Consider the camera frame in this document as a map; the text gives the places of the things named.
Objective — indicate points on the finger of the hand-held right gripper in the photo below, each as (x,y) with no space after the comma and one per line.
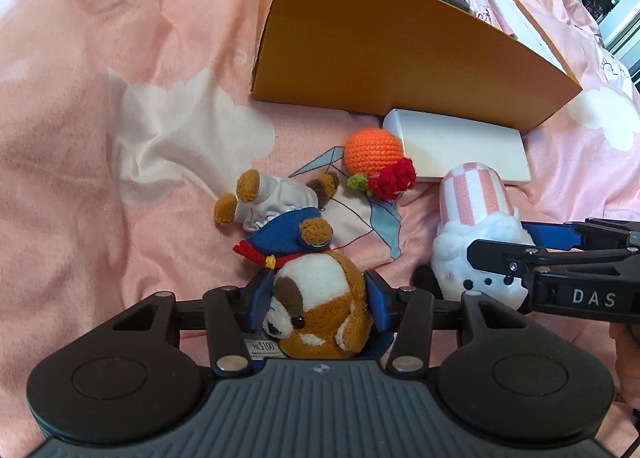
(552,234)
(500,255)

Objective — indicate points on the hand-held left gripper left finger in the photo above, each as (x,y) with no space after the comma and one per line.
(261,300)

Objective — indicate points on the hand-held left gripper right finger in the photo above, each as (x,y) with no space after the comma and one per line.
(377,303)

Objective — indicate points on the brown sailor plush dog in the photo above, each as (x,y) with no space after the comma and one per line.
(325,298)

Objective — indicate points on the pink striped white plush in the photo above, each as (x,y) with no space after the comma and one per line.
(475,203)

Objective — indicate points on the orange cardboard box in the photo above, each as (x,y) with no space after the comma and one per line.
(380,48)

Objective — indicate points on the person's right hand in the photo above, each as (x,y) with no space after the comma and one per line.
(629,358)

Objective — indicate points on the flat white box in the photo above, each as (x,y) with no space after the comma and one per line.
(460,148)

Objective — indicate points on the red crochet flower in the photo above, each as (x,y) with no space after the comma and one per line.
(395,178)

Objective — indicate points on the orange crochet ball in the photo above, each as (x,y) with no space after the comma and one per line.
(372,151)

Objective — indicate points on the white cabinet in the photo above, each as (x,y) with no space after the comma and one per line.
(622,33)

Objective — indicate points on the pink fabric pouch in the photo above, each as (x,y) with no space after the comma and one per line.
(477,1)

